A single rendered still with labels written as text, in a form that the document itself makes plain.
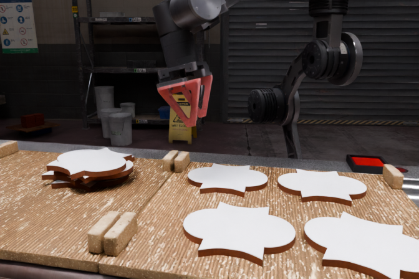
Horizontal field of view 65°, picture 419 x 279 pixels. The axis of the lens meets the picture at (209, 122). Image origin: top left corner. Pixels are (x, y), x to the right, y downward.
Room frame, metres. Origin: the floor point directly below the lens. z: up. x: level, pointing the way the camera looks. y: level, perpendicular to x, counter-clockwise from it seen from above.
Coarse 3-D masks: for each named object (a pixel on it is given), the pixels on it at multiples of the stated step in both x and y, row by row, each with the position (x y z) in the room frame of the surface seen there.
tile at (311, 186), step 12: (288, 180) 0.54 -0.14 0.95; (300, 180) 0.54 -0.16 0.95; (312, 180) 0.54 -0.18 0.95; (324, 180) 0.54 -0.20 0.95; (336, 180) 0.54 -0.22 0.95; (348, 180) 0.54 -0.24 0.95; (288, 192) 0.50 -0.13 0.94; (300, 192) 0.49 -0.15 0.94; (312, 192) 0.48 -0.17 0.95; (324, 192) 0.48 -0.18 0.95; (336, 192) 0.48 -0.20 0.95; (348, 192) 0.48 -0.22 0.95; (360, 192) 0.48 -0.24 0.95; (348, 204) 0.46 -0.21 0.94
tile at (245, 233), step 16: (224, 208) 0.43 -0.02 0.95; (240, 208) 0.43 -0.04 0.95; (256, 208) 0.43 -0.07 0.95; (192, 224) 0.39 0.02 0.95; (208, 224) 0.39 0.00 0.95; (224, 224) 0.39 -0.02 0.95; (240, 224) 0.39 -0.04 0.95; (256, 224) 0.39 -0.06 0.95; (272, 224) 0.39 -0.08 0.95; (288, 224) 0.39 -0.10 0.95; (192, 240) 0.36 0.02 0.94; (208, 240) 0.35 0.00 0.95; (224, 240) 0.35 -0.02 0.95; (240, 240) 0.35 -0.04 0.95; (256, 240) 0.35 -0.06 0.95; (272, 240) 0.35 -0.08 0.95; (288, 240) 0.35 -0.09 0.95; (240, 256) 0.33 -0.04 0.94; (256, 256) 0.32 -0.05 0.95
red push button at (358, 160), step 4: (356, 160) 0.69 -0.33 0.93; (360, 160) 0.69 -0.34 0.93; (364, 160) 0.69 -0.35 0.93; (368, 160) 0.69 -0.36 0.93; (372, 160) 0.69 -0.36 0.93; (376, 160) 0.69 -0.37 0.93; (360, 164) 0.66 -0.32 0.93; (364, 164) 0.66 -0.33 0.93; (368, 164) 0.66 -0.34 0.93; (372, 164) 0.66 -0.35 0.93; (376, 164) 0.66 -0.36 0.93; (380, 164) 0.66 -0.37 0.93
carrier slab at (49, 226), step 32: (0, 160) 0.67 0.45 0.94; (32, 160) 0.67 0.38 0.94; (160, 160) 0.67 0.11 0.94; (0, 192) 0.51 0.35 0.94; (32, 192) 0.51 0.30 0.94; (64, 192) 0.51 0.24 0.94; (96, 192) 0.51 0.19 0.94; (128, 192) 0.51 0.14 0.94; (0, 224) 0.41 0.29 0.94; (32, 224) 0.41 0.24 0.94; (64, 224) 0.41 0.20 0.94; (0, 256) 0.35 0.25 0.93; (32, 256) 0.34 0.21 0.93; (64, 256) 0.34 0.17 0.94; (96, 256) 0.34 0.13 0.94
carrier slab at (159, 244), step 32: (160, 192) 0.51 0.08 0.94; (192, 192) 0.51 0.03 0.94; (256, 192) 0.51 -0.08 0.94; (384, 192) 0.51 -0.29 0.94; (160, 224) 0.41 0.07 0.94; (416, 224) 0.41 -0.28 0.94; (128, 256) 0.34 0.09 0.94; (160, 256) 0.34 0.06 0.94; (192, 256) 0.34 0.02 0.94; (224, 256) 0.34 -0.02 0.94; (288, 256) 0.34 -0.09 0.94; (320, 256) 0.34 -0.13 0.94
